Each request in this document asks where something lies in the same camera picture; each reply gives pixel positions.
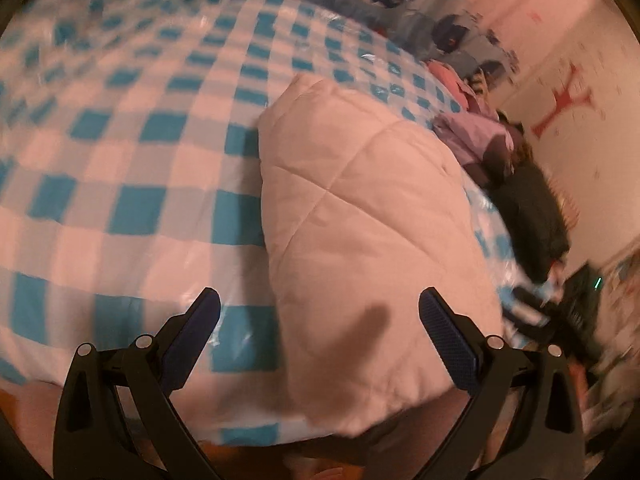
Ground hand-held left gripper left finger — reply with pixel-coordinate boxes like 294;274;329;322
52;287;222;480

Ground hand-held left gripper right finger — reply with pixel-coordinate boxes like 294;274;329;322
419;287;586;480

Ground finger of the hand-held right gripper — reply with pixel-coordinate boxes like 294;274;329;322
510;285;553;313

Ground white quilted jacket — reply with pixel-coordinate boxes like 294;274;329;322
257;72;506;438

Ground purple clothes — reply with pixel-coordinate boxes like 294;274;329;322
435;110;521;166

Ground pink clothes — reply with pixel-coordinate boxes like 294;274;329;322
427;60;496;116

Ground dark clothing pile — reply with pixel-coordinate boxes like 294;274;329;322
480;135;571;281

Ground blue checkered plastic sheet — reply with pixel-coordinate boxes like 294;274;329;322
0;0;541;446

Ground black striped cloth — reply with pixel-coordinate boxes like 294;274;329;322
467;67;501;93

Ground red wall decal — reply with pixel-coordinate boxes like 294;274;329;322
530;60;598;138

